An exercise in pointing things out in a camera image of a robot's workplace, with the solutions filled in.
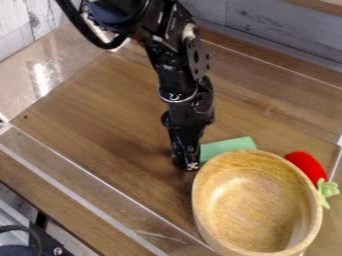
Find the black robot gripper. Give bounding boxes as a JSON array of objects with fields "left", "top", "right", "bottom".
[{"left": 162, "top": 76, "right": 214, "bottom": 171}]

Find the green foam block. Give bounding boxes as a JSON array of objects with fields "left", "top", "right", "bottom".
[{"left": 200, "top": 136, "right": 257, "bottom": 164}]

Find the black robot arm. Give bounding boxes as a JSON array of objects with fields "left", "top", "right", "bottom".
[{"left": 84, "top": 0, "right": 214, "bottom": 171}]

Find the brown wooden bowl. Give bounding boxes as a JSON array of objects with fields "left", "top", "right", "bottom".
[{"left": 191, "top": 150, "right": 323, "bottom": 256}]

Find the clear acrylic front barrier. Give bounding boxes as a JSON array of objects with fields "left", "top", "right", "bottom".
[{"left": 0, "top": 124, "right": 215, "bottom": 256}]

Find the red plush strawberry toy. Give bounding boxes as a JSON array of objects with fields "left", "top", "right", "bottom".
[{"left": 285, "top": 151, "right": 341, "bottom": 210}]

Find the black equipment base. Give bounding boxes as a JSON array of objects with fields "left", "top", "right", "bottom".
[{"left": 0, "top": 225, "right": 75, "bottom": 256}]

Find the black cable loop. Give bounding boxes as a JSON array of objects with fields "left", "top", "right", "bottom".
[{"left": 55, "top": 0, "right": 132, "bottom": 50}]

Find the clear acrylic corner bracket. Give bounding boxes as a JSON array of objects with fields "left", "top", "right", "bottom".
[{"left": 82, "top": 11, "right": 118, "bottom": 43}]

